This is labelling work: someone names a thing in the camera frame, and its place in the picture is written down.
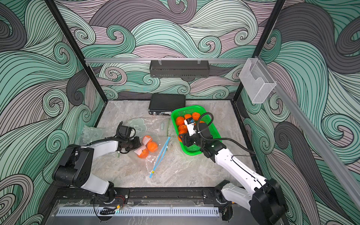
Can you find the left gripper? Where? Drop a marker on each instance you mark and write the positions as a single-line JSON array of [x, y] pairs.
[[138, 144]]

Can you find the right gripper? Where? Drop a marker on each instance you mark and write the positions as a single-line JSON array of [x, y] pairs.
[[188, 139]]

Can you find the clear bag of oranges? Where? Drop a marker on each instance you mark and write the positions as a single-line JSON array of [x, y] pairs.
[[150, 161]]

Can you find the orange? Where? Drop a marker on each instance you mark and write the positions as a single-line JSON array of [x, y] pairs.
[[196, 116]]

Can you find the green printed zip-top bag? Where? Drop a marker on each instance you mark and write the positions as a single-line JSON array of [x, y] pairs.
[[90, 134]]

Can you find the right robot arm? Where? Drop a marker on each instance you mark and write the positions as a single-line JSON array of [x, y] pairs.
[[262, 197]]

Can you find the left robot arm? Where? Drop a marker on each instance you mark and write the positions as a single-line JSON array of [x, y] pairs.
[[75, 165]]

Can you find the black flat box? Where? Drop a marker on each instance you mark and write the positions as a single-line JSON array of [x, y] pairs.
[[165, 104]]

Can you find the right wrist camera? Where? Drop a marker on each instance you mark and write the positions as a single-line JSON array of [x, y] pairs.
[[190, 124]]

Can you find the black wall shelf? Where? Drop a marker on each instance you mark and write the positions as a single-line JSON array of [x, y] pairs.
[[179, 69]]

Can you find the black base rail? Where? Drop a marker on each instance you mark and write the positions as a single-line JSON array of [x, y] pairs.
[[206, 195]]

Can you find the clear acrylic wall holder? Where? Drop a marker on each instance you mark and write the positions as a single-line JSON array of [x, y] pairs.
[[257, 80]]

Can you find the white slotted cable duct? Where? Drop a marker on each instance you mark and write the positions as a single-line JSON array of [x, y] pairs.
[[139, 211]]

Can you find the aluminium wall rail right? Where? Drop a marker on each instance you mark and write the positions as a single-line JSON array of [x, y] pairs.
[[287, 92]]

